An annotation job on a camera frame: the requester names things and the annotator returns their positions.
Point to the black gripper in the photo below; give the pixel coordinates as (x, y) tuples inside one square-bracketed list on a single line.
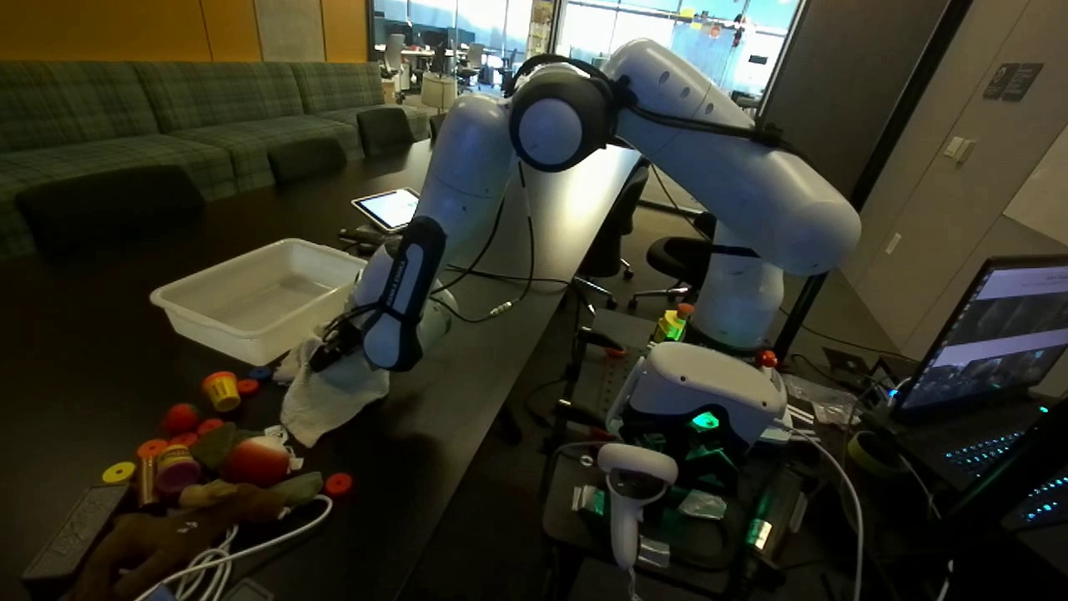
[(339, 341)]

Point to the white cloth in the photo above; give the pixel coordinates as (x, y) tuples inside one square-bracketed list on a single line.
[(320, 401)]

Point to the yellow red toy cup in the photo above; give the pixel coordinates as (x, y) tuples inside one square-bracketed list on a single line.
[(223, 392)]

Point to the black rectangular block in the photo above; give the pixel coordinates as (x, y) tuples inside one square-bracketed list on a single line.
[(64, 551)]

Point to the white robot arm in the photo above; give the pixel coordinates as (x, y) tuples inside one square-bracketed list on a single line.
[(771, 211)]

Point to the clear plastic bin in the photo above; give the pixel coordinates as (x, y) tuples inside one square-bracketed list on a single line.
[(266, 303)]

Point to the tablet with lit screen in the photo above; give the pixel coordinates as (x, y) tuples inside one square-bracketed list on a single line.
[(390, 210)]

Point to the dark chair back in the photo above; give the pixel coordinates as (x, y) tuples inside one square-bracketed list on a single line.
[(385, 132)]

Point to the green plaid sofa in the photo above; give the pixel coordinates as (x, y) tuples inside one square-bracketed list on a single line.
[(217, 123)]

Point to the white VR controller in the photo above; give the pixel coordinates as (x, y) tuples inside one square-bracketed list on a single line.
[(636, 478)]

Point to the green yellow small toy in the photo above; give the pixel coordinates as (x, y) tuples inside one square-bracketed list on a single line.
[(671, 326)]

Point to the white VR headset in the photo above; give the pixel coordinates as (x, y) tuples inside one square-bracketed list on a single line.
[(683, 379)]

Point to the black office chair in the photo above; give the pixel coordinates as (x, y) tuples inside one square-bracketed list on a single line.
[(683, 258)]

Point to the open laptop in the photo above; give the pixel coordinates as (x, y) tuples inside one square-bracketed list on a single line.
[(973, 416)]

